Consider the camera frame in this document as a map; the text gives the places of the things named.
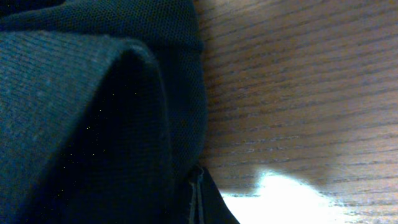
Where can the black polo shirt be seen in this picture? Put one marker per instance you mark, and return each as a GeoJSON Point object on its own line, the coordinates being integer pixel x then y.
{"type": "Point", "coordinates": [103, 109]}

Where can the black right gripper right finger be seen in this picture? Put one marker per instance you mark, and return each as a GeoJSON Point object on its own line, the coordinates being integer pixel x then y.
{"type": "Point", "coordinates": [211, 207]}

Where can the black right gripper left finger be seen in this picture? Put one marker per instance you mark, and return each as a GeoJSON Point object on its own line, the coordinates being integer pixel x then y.
{"type": "Point", "coordinates": [184, 208]}

